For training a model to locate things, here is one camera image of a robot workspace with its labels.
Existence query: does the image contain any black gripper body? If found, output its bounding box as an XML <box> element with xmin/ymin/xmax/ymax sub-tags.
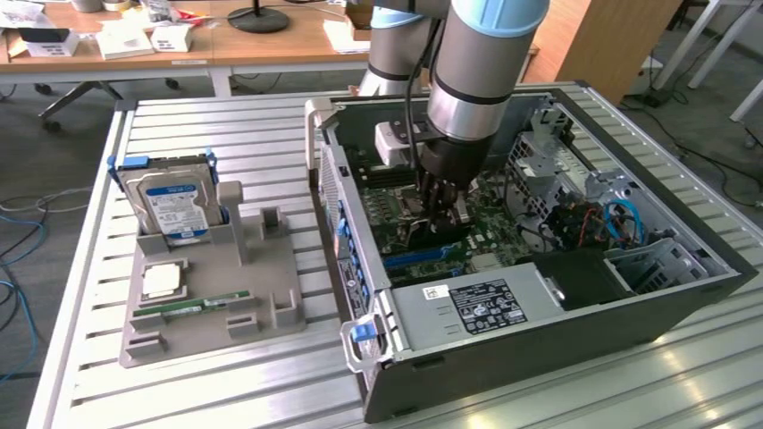
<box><xmin>419</xmin><ymin>132</ymin><xmax>497</xmax><ymax>189</ymax></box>

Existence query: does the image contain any black graphics card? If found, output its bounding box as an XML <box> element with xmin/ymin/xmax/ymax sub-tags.
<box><xmin>384</xmin><ymin>213</ymin><xmax>473</xmax><ymax>254</ymax></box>

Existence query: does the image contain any CPU socket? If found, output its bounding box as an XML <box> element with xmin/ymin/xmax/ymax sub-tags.
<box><xmin>396</xmin><ymin>186</ymin><xmax>425</xmax><ymax>220</ymax></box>

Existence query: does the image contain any green motherboard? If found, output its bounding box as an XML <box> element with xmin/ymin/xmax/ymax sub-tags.
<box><xmin>355</xmin><ymin>158</ymin><xmax>537</xmax><ymax>288</ymax></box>

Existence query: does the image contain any blue expansion slot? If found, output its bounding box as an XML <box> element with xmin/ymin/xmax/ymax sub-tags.
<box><xmin>380</xmin><ymin>245</ymin><xmax>455</xmax><ymax>270</ymax></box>

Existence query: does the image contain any silver perforated disk bay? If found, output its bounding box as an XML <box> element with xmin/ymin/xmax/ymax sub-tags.
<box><xmin>504</xmin><ymin>130</ymin><xmax>597</xmax><ymax>227</ymax></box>

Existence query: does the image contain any silver chipset heat sink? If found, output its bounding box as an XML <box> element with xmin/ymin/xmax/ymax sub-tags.
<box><xmin>468</xmin><ymin>255</ymin><xmax>503</xmax><ymax>274</ymax></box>

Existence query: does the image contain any grey power supply unit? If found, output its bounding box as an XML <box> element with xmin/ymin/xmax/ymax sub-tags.
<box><xmin>387</xmin><ymin>261</ymin><xmax>567</xmax><ymax>354</ymax></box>

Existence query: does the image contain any white paper stack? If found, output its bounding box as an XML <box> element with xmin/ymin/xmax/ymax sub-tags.
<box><xmin>323</xmin><ymin>20</ymin><xmax>375</xmax><ymax>55</ymax></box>

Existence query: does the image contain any black power strip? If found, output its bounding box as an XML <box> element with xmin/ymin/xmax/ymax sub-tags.
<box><xmin>619</xmin><ymin>91</ymin><xmax>668</xmax><ymax>109</ymax></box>

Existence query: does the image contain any silver disk bay carrier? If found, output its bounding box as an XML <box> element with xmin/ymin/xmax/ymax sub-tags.
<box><xmin>601</xmin><ymin>238</ymin><xmax>712</xmax><ymax>295</ymax></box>

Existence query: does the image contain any brown cardboard box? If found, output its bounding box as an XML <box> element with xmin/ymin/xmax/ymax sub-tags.
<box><xmin>344</xmin><ymin>0</ymin><xmax>376</xmax><ymax>30</ymax></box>

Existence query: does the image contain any wooden cabinet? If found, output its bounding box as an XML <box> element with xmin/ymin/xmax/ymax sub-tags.
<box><xmin>517</xmin><ymin>0</ymin><xmax>684</xmax><ymax>105</ymax></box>

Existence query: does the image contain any black open PC case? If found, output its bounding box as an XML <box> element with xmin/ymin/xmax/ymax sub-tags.
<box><xmin>303</xmin><ymin>80</ymin><xmax>759</xmax><ymax>425</ymax></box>

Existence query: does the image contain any wooden desk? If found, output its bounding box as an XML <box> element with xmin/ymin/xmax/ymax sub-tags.
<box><xmin>0</xmin><ymin>0</ymin><xmax>541</xmax><ymax>97</ymax></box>

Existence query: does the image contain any grey parts rack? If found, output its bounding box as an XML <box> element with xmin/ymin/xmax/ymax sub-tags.
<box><xmin>117</xmin><ymin>180</ymin><xmax>309</xmax><ymax>370</ymax></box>

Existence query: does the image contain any hard disk blue carrier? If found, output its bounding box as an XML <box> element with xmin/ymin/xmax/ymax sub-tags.
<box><xmin>105</xmin><ymin>151</ymin><xmax>231</xmax><ymax>246</ymax></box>

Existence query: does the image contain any black lamp base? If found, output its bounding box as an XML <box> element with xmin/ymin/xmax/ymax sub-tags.
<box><xmin>225</xmin><ymin>0</ymin><xmax>292</xmax><ymax>35</ymax></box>

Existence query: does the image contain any green RAM stick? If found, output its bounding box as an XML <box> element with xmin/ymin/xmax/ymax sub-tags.
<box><xmin>133</xmin><ymin>290</ymin><xmax>252</xmax><ymax>319</ymax></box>

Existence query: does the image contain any silver CPU chip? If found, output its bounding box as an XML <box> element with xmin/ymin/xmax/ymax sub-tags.
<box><xmin>140</xmin><ymin>264</ymin><xmax>190</xmax><ymax>301</ymax></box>

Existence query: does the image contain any white labelled carton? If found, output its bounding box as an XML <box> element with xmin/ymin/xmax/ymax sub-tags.
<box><xmin>149</xmin><ymin>24</ymin><xmax>196</xmax><ymax>54</ymax></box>

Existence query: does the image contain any white open box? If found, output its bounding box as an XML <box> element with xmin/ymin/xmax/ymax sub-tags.
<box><xmin>96</xmin><ymin>20</ymin><xmax>156</xmax><ymax>61</ymax></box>

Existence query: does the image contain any black castor leg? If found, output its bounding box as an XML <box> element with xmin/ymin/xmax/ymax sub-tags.
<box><xmin>34</xmin><ymin>80</ymin><xmax>180</xmax><ymax>133</ymax></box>

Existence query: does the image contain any black and white box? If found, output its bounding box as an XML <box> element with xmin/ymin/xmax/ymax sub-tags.
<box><xmin>17</xmin><ymin>27</ymin><xmax>81</xmax><ymax>58</ymax></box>

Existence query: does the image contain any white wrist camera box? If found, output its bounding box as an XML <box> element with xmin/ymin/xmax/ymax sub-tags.
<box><xmin>373</xmin><ymin>120</ymin><xmax>432</xmax><ymax>167</ymax></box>

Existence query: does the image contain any black camera cable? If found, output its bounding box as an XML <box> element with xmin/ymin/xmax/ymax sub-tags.
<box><xmin>401</xmin><ymin>17</ymin><xmax>445</xmax><ymax>171</ymax></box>

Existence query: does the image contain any red wire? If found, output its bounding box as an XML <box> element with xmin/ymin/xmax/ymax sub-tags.
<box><xmin>581</xmin><ymin>206</ymin><xmax>601</xmax><ymax>248</ymax></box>

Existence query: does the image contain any blue wire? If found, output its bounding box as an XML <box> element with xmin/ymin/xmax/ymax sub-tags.
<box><xmin>600</xmin><ymin>199</ymin><xmax>649</xmax><ymax>246</ymax></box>

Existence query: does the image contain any white table frame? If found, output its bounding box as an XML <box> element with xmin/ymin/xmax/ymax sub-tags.
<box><xmin>652</xmin><ymin>0</ymin><xmax>763</xmax><ymax>124</ymax></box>

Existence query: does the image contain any white floor cable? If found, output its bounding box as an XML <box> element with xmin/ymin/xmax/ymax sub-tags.
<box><xmin>0</xmin><ymin>187</ymin><xmax>90</xmax><ymax>215</ymax></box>

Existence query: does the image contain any blue floor cable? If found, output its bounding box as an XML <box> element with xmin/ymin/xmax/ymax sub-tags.
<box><xmin>0</xmin><ymin>213</ymin><xmax>48</xmax><ymax>383</ymax></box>

